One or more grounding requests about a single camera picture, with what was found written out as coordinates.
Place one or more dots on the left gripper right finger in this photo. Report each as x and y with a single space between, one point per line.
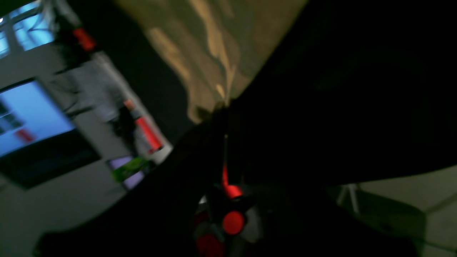
357 91

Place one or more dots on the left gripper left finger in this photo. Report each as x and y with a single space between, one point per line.
156 218

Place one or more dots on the camouflage t-shirt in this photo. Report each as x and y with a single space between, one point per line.
215 47

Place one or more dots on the orange clamp top left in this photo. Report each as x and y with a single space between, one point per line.
151 139

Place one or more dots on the computer monitor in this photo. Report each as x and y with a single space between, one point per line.
39 141

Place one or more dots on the black table cloth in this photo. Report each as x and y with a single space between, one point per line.
121 39

